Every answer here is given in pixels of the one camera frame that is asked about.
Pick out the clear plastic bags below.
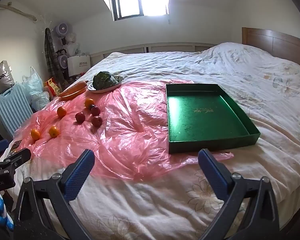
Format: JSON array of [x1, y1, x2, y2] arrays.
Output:
[[64, 32, 80, 55]]

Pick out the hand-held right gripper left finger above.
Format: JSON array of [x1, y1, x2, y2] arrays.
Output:
[[14, 149, 95, 240]]

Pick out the purple fan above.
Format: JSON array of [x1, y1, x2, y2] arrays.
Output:
[[54, 22, 70, 39], [57, 55, 69, 70]]

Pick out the wooden headboard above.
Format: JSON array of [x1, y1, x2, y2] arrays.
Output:
[[241, 27, 300, 63]]

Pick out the wall pipe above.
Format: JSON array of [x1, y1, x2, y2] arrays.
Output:
[[0, 2, 37, 23]]

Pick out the clear bluish plastic bag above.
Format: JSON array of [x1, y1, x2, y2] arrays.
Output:
[[21, 66, 50, 112]]

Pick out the person's left hand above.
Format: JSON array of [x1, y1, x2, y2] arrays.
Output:
[[0, 192, 15, 231]]

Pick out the small dark packet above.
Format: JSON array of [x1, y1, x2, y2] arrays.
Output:
[[10, 141, 23, 154]]

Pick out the white plate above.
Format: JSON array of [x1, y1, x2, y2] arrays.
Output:
[[87, 76, 124, 94]]

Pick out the light blue suitcase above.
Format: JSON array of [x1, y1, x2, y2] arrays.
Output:
[[0, 83, 34, 138]]

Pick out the green shallow box tray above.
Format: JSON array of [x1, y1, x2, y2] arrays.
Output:
[[165, 83, 261, 155]]

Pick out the pink plastic sheet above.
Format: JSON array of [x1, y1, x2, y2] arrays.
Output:
[[14, 79, 234, 180]]

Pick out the plaid scarf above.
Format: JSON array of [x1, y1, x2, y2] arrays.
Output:
[[44, 27, 59, 80]]

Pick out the leafy green vegetable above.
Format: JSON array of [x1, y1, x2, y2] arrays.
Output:
[[92, 71, 120, 90]]

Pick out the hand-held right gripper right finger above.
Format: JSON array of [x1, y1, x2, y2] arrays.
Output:
[[198, 148, 290, 240]]

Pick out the white carton box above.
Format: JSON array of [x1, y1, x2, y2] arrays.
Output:
[[67, 54, 92, 77]]

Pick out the silver white bag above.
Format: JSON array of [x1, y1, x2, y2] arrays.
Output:
[[0, 60, 15, 97]]

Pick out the red yellow packet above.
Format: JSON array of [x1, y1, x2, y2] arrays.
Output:
[[44, 77, 63, 98]]

